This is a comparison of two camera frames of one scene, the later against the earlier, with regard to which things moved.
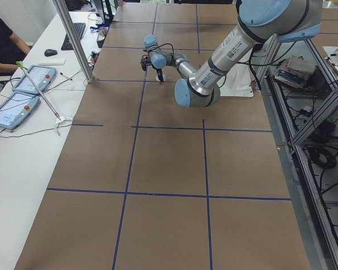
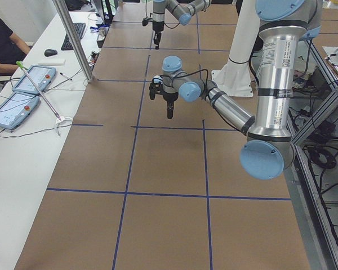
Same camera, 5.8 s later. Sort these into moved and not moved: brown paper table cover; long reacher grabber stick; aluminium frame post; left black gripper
Moved: left black gripper
Not moved: aluminium frame post; long reacher grabber stick; brown paper table cover
